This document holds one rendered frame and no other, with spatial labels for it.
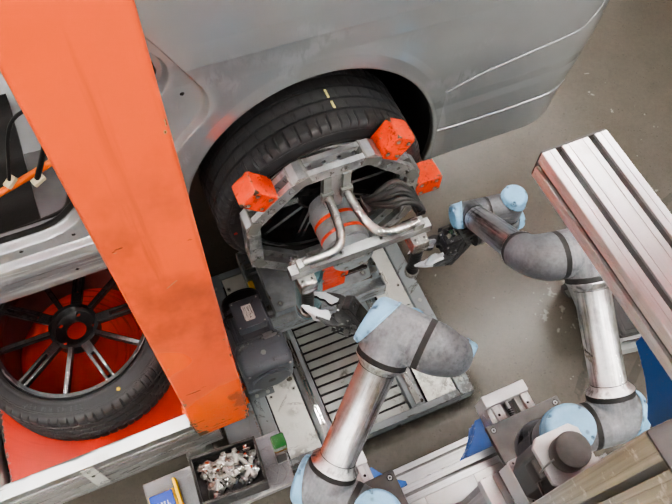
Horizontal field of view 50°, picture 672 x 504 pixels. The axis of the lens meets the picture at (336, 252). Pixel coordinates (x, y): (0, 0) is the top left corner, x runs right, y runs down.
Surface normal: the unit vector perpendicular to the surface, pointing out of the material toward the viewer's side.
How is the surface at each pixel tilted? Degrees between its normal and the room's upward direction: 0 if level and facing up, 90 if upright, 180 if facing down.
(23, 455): 0
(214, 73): 90
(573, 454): 0
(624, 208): 0
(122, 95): 90
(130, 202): 90
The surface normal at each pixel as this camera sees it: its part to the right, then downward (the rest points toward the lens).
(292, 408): 0.03, -0.48
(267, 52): 0.39, 0.81
